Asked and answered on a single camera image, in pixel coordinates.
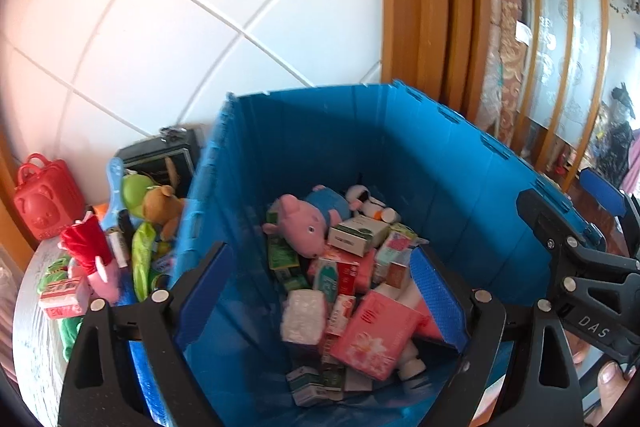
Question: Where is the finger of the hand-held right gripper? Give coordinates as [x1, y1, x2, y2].
[516, 188, 640, 293]
[579, 168, 640, 253]

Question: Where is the white slim box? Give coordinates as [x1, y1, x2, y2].
[109, 229, 129, 268]

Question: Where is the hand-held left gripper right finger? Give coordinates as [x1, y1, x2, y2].
[410, 244, 585, 427]

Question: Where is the red bear suitcase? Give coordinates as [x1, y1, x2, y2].
[14, 153, 86, 242]

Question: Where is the blue plastic crate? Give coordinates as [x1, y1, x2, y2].
[127, 79, 608, 427]

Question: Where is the brown orange small box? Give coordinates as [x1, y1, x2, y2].
[385, 262, 413, 290]

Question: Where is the dark clutter pile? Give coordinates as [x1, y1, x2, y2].
[595, 82, 640, 188]

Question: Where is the black box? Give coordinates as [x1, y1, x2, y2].
[117, 127, 201, 188]

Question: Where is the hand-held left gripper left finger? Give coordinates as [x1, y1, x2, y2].
[57, 242, 235, 427]

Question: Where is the red white toothpaste box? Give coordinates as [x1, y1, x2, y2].
[312, 257, 361, 295]

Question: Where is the pink floral tissue pack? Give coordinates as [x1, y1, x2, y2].
[330, 291, 425, 380]

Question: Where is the frosted glass partition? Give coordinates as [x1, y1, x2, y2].
[500, 0, 640, 188]

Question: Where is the pink pig plush blue shirt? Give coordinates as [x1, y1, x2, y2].
[264, 186, 351, 258]

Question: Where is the green white small box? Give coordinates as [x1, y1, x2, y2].
[286, 367, 346, 408]

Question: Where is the pink pig plush red dress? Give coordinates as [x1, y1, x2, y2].
[59, 212, 123, 303]

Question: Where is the black white dog plush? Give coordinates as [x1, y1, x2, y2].
[346, 185, 401, 224]

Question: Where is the white tissue pack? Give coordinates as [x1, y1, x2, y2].
[280, 289, 331, 345]

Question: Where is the brown bear plush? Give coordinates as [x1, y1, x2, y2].
[141, 186, 187, 240]

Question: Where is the dark green plush toy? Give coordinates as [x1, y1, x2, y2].
[59, 317, 85, 363]

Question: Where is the white bottle orange label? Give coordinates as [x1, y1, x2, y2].
[397, 342, 427, 380]

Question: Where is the light blue plastic toy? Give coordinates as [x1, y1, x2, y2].
[107, 158, 133, 228]

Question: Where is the rolled patterned carpet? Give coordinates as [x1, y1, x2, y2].
[492, 0, 532, 142]

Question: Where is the person's right hand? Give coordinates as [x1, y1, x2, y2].
[570, 337, 640, 427]

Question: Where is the green snack packet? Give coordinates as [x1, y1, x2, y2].
[131, 223, 160, 303]

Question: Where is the small red white box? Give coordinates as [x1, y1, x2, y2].
[325, 294, 357, 338]

